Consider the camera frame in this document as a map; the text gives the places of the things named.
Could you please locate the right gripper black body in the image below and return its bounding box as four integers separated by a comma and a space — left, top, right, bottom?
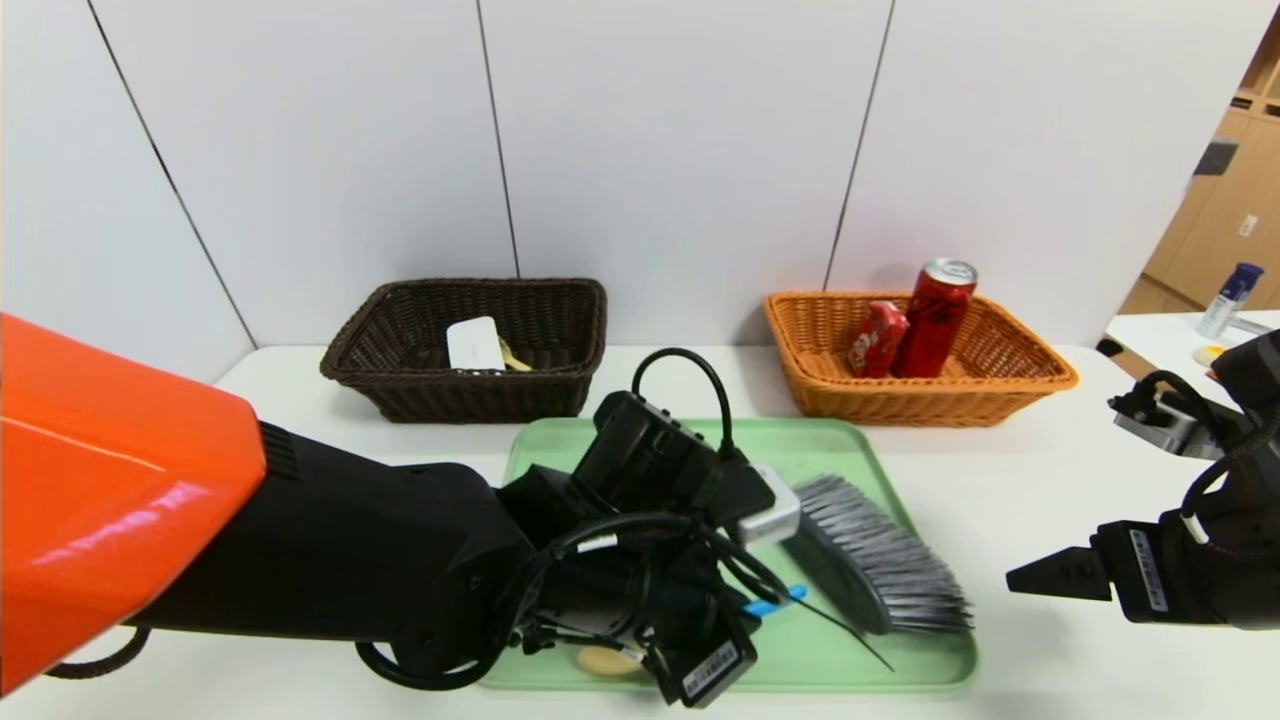
1089, 507, 1280, 631

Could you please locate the grey bristle hand brush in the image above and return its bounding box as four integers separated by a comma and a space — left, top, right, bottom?
785, 475, 976, 636

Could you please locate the red soda can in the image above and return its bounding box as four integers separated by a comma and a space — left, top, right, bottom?
893, 257, 979, 379

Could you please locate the yellow spoon blue handle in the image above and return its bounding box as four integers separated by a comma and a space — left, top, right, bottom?
575, 585, 809, 679

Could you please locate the white rectangular case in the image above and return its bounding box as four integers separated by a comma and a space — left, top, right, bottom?
447, 316, 506, 373

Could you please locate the orange wicker basket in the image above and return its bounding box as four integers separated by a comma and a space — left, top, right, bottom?
763, 291, 1078, 428

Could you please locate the dark brown wicker basket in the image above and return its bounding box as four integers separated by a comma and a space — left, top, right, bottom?
320, 278, 609, 423

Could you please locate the light green plastic tray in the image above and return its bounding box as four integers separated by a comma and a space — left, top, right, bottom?
480, 418, 978, 693

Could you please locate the thin black zip tie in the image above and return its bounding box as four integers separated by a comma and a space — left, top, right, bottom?
795, 598, 896, 673

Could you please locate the white side table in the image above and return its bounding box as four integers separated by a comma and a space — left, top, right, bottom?
1103, 312, 1280, 401

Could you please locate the clear bottle blue cap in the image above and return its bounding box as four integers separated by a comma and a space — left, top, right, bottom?
1198, 264, 1263, 339

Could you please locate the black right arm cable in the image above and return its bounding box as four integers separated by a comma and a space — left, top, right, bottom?
1140, 372, 1280, 546

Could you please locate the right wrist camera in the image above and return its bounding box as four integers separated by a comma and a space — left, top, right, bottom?
1108, 375, 1231, 461

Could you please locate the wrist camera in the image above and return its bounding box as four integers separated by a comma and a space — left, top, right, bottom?
572, 392, 803, 549
1108, 375, 1231, 461

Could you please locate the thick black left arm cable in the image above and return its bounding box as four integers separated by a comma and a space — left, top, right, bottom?
515, 348, 796, 651

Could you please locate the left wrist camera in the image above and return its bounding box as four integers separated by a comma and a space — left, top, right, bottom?
572, 392, 803, 549

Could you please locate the black braided cable sleeve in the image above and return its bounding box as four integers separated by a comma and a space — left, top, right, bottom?
45, 625, 151, 681

